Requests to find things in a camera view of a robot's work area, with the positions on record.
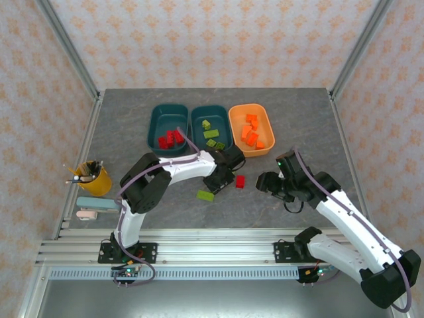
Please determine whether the teal plastic container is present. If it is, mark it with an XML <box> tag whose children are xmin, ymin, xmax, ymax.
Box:
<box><xmin>146</xmin><ymin>103</ymin><xmax>189</xmax><ymax>156</ymax></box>
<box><xmin>191</xmin><ymin>105</ymin><xmax>234</xmax><ymax>156</ymax></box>

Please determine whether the orange plastic container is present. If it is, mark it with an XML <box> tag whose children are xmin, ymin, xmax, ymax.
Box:
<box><xmin>227</xmin><ymin>103</ymin><xmax>276</xmax><ymax>158</ymax></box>

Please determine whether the small circuit board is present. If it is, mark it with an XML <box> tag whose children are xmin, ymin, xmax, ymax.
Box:
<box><xmin>297</xmin><ymin>264</ymin><xmax>335</xmax><ymax>284</ymax></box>
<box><xmin>112</xmin><ymin>264</ymin><xmax>143</xmax><ymax>282</ymax></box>

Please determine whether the yellow pencil cup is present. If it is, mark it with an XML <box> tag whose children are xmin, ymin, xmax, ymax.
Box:
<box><xmin>75</xmin><ymin>161</ymin><xmax>113</xmax><ymax>197</ymax></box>

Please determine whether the blue grey stapler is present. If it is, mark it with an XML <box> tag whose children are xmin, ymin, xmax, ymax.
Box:
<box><xmin>76</xmin><ymin>196</ymin><xmax>120</xmax><ymax>212</ymax></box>

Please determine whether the pink stapler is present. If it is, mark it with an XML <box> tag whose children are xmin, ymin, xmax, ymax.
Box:
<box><xmin>76</xmin><ymin>209</ymin><xmax>99</xmax><ymax>221</ymax></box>

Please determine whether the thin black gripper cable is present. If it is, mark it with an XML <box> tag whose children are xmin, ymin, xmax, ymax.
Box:
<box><xmin>231</xmin><ymin>158</ymin><xmax>248</xmax><ymax>174</ymax></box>
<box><xmin>284</xmin><ymin>197</ymin><xmax>305</xmax><ymax>213</ymax></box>

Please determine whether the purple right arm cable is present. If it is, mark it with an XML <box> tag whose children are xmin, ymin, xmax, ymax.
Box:
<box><xmin>291</xmin><ymin>147</ymin><xmax>414</xmax><ymax>313</ymax></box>

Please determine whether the aluminium table side rail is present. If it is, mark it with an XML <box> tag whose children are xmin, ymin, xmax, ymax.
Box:
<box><xmin>329</xmin><ymin>91</ymin><xmax>378</xmax><ymax>239</ymax></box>
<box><xmin>52</xmin><ymin>91</ymin><xmax>106</xmax><ymax>240</ymax></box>

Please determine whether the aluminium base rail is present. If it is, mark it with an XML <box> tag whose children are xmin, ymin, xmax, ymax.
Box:
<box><xmin>34</xmin><ymin>227</ymin><xmax>398</xmax><ymax>266</ymax></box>

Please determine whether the slotted grey cable tray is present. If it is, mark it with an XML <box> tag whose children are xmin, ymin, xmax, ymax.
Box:
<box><xmin>48</xmin><ymin>267</ymin><xmax>301</xmax><ymax>282</ymax></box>

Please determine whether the aluminium frame post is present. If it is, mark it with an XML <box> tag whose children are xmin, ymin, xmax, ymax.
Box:
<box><xmin>34</xmin><ymin>0</ymin><xmax>101</xmax><ymax>102</ymax></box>
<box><xmin>329</xmin><ymin>0</ymin><xmax>397</xmax><ymax>99</ymax></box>

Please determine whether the aluminium frame leg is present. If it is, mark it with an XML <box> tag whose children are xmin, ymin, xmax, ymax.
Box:
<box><xmin>16</xmin><ymin>264</ymin><xmax>50</xmax><ymax>318</ymax></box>

